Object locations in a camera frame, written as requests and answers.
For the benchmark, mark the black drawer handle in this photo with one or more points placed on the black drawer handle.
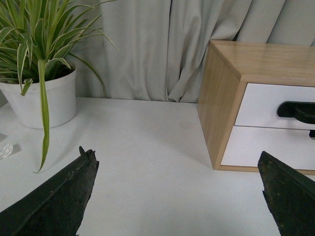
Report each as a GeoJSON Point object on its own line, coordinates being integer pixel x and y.
{"type": "Point", "coordinates": [301, 111]}
{"type": "Point", "coordinates": [312, 134]}

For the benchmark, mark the green spider plant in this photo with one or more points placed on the green spider plant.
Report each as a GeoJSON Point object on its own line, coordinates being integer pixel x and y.
{"type": "Point", "coordinates": [36, 37]}

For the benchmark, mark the grey curtain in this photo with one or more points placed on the grey curtain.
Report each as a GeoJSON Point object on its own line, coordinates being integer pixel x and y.
{"type": "Point", "coordinates": [155, 49]}

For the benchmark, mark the wooden drawer cabinet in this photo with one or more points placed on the wooden drawer cabinet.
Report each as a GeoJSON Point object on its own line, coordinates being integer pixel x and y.
{"type": "Point", "coordinates": [230, 66]}

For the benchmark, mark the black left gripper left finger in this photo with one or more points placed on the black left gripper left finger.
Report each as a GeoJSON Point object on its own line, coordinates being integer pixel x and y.
{"type": "Point", "coordinates": [56, 207]}

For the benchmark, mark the white drawer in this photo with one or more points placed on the white drawer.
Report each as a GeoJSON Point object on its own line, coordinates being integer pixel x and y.
{"type": "Point", "coordinates": [261, 101]}
{"type": "Point", "coordinates": [293, 147]}

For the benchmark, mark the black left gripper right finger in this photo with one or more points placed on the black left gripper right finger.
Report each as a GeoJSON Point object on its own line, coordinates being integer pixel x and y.
{"type": "Point", "coordinates": [290, 196]}

